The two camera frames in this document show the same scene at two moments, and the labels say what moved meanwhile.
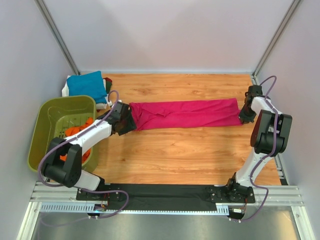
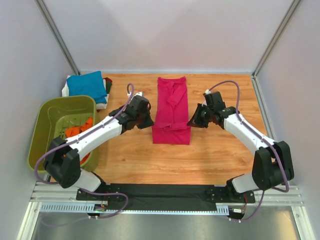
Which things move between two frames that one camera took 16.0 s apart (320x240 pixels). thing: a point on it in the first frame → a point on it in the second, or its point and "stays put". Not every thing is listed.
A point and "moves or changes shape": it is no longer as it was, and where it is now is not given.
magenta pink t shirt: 148,115 moves or changes shape
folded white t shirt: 65,93 stays put
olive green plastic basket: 50,117 stays put
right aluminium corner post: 285,21 stays put
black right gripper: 245,120 → 195,121
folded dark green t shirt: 108,85 stays put
